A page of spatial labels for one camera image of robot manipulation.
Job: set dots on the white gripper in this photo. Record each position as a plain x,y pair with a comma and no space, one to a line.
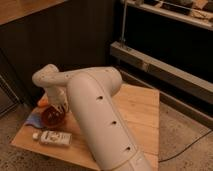
57,96

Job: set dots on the red ceramic bowl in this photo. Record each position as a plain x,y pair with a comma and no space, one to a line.
52,120

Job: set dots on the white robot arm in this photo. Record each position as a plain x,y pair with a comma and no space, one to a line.
87,93

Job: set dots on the orange toy carrot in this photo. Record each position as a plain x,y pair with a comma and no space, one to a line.
43,102

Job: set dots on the blue sponge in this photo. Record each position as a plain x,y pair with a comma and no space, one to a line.
34,119

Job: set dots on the white plastic bottle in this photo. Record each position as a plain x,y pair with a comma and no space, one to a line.
53,138

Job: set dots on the metal pole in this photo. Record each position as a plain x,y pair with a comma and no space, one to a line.
123,24

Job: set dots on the cluttered upper shelf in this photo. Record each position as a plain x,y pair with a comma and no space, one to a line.
188,11

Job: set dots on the grey metal rail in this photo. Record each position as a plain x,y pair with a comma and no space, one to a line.
185,81

